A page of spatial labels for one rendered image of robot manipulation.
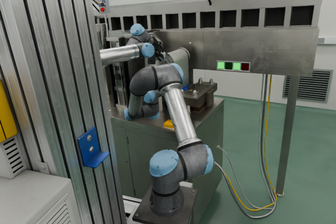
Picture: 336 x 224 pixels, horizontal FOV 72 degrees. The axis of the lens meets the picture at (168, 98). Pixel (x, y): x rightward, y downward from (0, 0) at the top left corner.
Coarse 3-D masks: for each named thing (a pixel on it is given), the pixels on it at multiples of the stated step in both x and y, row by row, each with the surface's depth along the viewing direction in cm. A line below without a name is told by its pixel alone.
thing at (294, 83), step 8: (296, 80) 167; (296, 88) 168; (288, 96) 173; (296, 96) 170; (288, 104) 175; (288, 112) 177; (288, 120) 179; (288, 128) 181; (288, 136) 183; (288, 144) 185; (280, 152) 190; (288, 152) 187; (280, 160) 193; (280, 168) 195; (280, 176) 197; (280, 184) 200; (280, 192) 202
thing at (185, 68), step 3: (180, 66) 170; (183, 66) 174; (186, 66) 178; (183, 69) 175; (186, 69) 179; (183, 72) 175; (186, 72) 180; (186, 75) 180; (186, 78) 181; (186, 81) 182; (183, 84) 178; (186, 84) 182
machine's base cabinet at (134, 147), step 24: (216, 120) 178; (120, 144) 175; (144, 144) 161; (168, 144) 149; (216, 144) 186; (120, 168) 185; (144, 168) 170; (216, 168) 195; (144, 192) 179; (192, 216) 160
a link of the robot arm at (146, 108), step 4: (148, 104) 141; (152, 104) 141; (156, 104) 142; (144, 108) 141; (148, 108) 141; (152, 108) 141; (156, 108) 142; (144, 112) 140; (148, 112) 141; (152, 112) 142; (156, 112) 143; (144, 116) 142; (148, 116) 145; (152, 116) 143; (156, 116) 144
